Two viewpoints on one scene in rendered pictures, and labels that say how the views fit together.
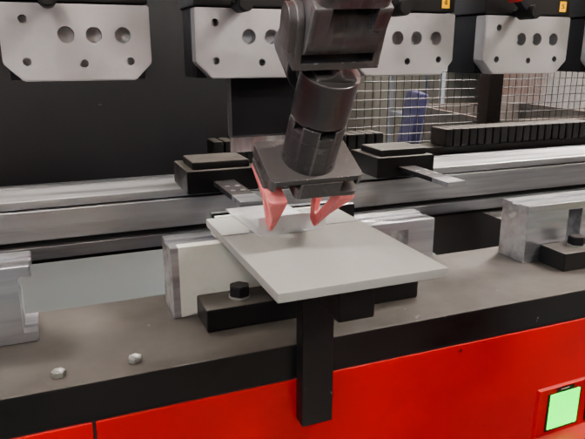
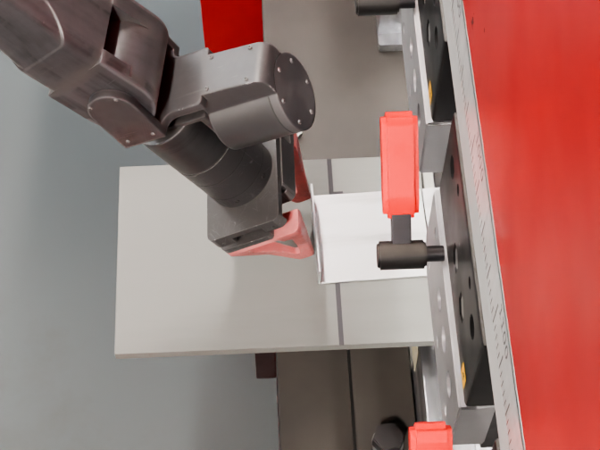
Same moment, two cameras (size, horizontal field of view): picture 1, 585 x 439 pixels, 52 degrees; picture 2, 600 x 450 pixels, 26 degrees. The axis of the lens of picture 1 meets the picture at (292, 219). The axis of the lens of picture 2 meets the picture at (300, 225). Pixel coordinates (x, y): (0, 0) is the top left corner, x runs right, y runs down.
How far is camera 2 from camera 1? 1.24 m
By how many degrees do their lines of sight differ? 86
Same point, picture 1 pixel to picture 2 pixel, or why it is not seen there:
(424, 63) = (441, 380)
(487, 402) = not seen: outside the picture
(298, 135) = not seen: hidden behind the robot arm
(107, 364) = not seen: hidden behind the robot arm
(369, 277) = (122, 260)
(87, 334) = (378, 95)
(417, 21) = (446, 325)
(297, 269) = (176, 202)
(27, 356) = (343, 45)
